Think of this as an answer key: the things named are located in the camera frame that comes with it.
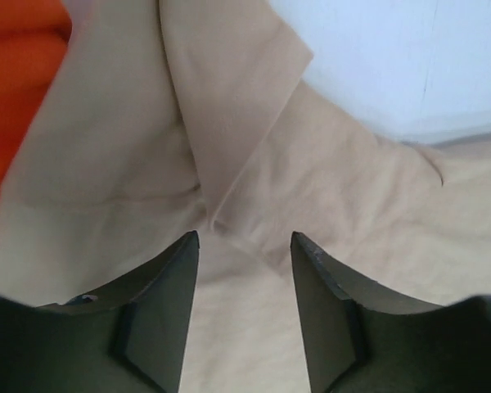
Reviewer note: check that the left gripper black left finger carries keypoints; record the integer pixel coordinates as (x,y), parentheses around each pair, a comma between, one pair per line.
(128,335)

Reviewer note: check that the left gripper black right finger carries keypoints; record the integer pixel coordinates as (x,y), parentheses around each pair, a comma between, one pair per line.
(360,336)

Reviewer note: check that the beige t-shirt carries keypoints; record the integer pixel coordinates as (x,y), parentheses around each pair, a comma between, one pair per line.
(167,117)

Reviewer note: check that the orange t-shirt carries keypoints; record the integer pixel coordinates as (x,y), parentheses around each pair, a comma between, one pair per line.
(33,41)

